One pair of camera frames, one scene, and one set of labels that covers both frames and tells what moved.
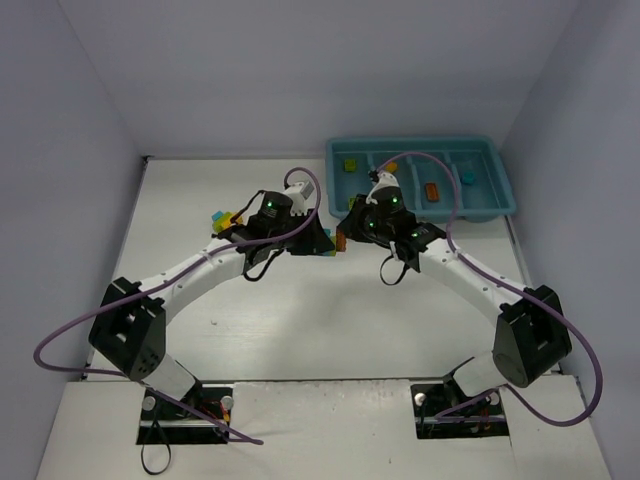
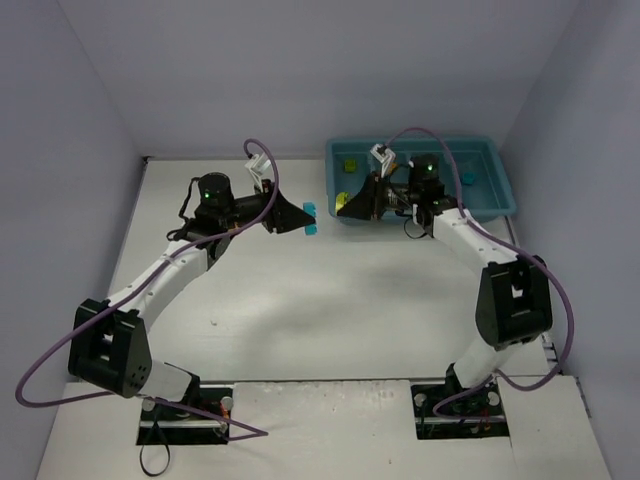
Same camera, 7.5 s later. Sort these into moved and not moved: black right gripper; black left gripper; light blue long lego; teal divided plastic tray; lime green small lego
Moved: light blue long lego; black right gripper; black left gripper
Not moved: lime green small lego; teal divided plastic tray
